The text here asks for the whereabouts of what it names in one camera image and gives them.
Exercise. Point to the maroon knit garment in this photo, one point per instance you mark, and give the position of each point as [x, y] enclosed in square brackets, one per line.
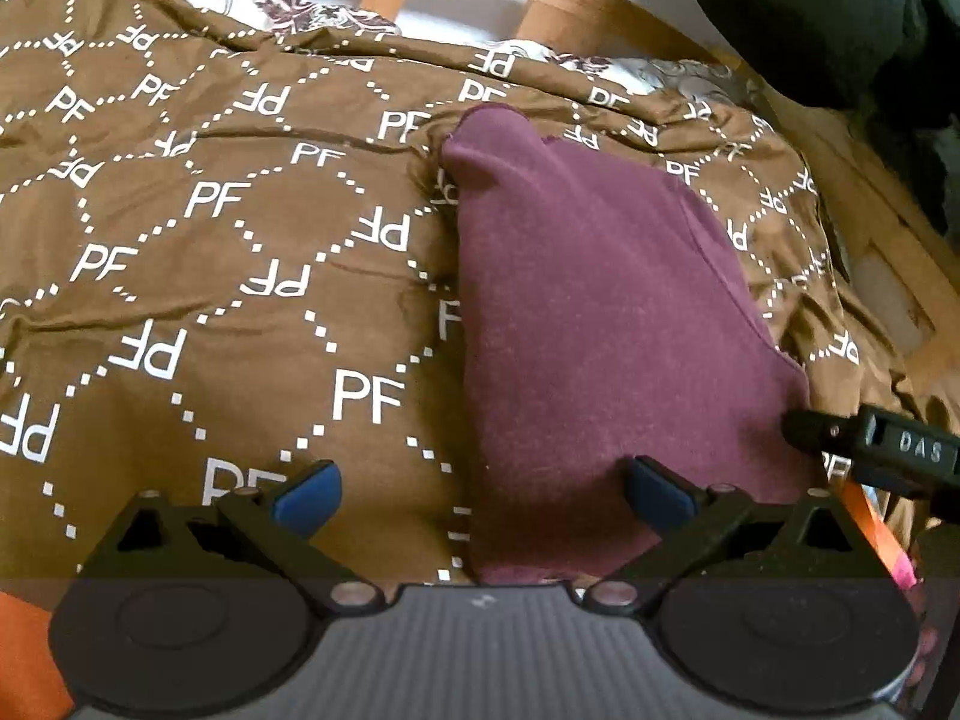
[605, 316]

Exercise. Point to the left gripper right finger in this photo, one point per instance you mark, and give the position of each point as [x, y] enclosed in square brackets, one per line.
[695, 526]

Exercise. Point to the orange cloth at corner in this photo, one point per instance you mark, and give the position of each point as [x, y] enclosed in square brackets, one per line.
[31, 688]

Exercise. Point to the grey floral pillow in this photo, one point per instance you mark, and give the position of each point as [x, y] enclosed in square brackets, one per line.
[715, 83]

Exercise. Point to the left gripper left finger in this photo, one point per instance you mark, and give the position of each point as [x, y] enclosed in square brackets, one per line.
[274, 528]

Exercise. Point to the brown PF patterned duvet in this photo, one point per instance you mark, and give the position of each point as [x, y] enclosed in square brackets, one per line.
[228, 253]

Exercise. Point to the wooden bed headboard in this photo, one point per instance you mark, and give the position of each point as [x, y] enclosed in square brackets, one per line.
[902, 269]

